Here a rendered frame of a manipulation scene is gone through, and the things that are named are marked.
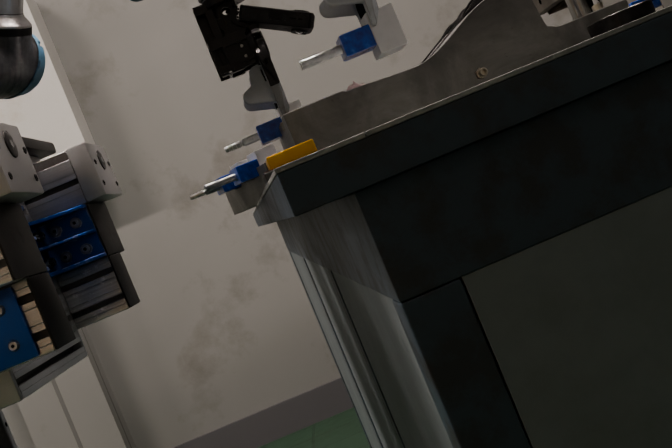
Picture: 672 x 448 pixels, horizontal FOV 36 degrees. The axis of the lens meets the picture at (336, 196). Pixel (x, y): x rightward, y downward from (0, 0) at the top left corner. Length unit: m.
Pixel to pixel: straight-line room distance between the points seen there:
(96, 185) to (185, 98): 2.27
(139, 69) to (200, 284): 0.84
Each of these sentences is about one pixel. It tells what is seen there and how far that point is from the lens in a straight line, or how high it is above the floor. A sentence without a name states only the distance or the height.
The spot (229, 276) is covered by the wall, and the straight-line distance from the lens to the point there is 3.90.
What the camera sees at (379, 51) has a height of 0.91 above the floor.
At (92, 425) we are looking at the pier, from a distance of 3.92.
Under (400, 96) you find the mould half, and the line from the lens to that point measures 1.40.
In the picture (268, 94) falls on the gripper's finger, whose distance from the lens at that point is 1.54.
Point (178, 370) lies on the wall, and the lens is 3.96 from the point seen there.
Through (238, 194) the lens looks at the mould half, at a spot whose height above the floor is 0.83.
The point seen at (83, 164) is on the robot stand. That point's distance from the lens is 1.68.
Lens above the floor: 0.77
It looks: level
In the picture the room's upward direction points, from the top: 23 degrees counter-clockwise
